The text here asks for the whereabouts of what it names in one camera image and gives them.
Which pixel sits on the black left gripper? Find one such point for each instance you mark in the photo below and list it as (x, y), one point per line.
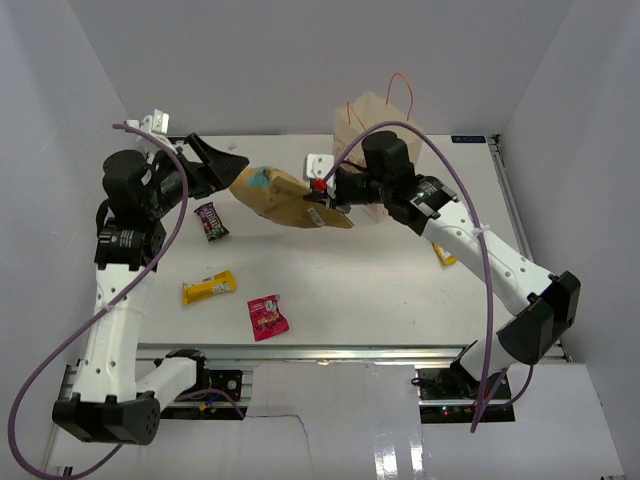
(226, 166)

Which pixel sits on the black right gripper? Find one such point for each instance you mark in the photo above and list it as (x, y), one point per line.
(339, 202)

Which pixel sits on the brown potato chips bag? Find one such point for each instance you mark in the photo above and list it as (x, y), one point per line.
(279, 197)

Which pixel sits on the cream paper gift bag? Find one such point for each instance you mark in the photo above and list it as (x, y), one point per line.
(367, 110)

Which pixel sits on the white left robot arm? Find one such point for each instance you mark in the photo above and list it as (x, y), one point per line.
(108, 403)

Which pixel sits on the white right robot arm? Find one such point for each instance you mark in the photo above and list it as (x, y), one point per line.
(543, 305)

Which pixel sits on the brown m&m's candy pack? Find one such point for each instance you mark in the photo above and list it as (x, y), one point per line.
(211, 221)

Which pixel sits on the yellow snack bar left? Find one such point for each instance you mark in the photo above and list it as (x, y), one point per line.
(221, 283)

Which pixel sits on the yellow snack bar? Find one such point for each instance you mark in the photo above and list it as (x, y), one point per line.
(444, 256)
(221, 283)

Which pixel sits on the yellow snack bar right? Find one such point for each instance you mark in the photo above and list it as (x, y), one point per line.
(444, 256)

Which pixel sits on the red candy pouch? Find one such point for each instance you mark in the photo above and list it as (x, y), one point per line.
(266, 319)

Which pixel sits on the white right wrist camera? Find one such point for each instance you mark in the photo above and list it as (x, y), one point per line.
(316, 168)

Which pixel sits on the aluminium front rail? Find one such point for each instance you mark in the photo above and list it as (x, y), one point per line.
(239, 353)

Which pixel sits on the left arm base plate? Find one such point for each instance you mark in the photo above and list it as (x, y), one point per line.
(208, 383)

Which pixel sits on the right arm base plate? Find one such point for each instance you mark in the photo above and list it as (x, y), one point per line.
(443, 400)

